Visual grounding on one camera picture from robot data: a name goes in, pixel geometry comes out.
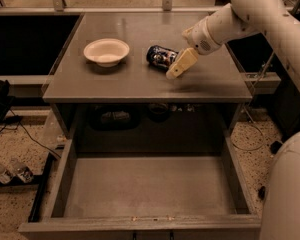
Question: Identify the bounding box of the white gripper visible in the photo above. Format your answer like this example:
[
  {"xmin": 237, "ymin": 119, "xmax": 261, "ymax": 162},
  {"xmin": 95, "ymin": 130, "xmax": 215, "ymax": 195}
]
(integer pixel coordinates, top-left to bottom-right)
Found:
[{"xmin": 166, "ymin": 17, "xmax": 221, "ymax": 79}]

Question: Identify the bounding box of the blue pepsi can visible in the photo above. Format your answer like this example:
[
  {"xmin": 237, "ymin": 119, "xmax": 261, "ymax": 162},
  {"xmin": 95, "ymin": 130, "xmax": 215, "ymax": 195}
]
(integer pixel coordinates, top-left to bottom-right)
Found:
[{"xmin": 146, "ymin": 45, "xmax": 178, "ymax": 71}]

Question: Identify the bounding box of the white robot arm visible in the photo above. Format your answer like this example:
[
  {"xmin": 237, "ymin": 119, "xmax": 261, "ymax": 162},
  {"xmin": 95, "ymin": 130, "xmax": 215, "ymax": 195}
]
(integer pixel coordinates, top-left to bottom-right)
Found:
[{"xmin": 166, "ymin": 0, "xmax": 300, "ymax": 240}]

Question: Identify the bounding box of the grey cabinet with counter top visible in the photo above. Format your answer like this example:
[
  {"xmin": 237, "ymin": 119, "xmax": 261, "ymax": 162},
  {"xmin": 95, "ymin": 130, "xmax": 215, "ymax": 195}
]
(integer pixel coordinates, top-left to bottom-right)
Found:
[{"xmin": 43, "ymin": 12, "xmax": 251, "ymax": 157}]

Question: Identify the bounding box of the open grey top drawer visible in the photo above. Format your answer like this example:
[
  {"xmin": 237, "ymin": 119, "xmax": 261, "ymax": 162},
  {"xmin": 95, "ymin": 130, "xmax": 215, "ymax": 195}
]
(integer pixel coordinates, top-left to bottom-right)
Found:
[{"xmin": 19, "ymin": 139, "xmax": 261, "ymax": 240}]

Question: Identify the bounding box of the black office chair base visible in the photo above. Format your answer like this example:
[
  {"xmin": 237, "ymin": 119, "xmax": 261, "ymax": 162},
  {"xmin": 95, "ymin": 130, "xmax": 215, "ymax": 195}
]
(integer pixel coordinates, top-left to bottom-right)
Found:
[{"xmin": 257, "ymin": 141, "xmax": 283, "ymax": 201}]

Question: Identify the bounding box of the clear plastic bottle right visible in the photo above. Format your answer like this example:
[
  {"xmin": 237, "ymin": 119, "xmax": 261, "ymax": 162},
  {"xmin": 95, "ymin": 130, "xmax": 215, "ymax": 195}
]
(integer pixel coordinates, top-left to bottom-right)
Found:
[{"xmin": 10, "ymin": 158, "xmax": 34, "ymax": 183}]

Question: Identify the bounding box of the clear plastic bottle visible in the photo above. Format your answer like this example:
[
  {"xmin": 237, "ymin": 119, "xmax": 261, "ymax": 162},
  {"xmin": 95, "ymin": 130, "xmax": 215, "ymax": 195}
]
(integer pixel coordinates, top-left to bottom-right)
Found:
[
  {"xmin": 10, "ymin": 158, "xmax": 34, "ymax": 183},
  {"xmin": 0, "ymin": 163, "xmax": 13, "ymax": 184}
]

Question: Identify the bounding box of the clear plastic bottle left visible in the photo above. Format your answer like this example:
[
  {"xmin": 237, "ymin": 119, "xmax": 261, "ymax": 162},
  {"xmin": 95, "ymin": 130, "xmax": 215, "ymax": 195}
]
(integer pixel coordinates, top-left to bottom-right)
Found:
[{"xmin": 0, "ymin": 163, "xmax": 13, "ymax": 184}]

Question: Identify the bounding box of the white cable on right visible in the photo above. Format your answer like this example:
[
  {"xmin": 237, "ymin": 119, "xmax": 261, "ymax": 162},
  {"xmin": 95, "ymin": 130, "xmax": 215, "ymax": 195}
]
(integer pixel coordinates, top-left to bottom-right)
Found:
[{"xmin": 231, "ymin": 50, "xmax": 278, "ymax": 152}]

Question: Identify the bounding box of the black floor cable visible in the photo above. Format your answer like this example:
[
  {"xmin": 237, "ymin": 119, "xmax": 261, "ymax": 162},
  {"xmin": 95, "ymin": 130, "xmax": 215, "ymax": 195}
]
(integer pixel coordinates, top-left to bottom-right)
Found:
[{"xmin": 0, "ymin": 107, "xmax": 63, "ymax": 160}]

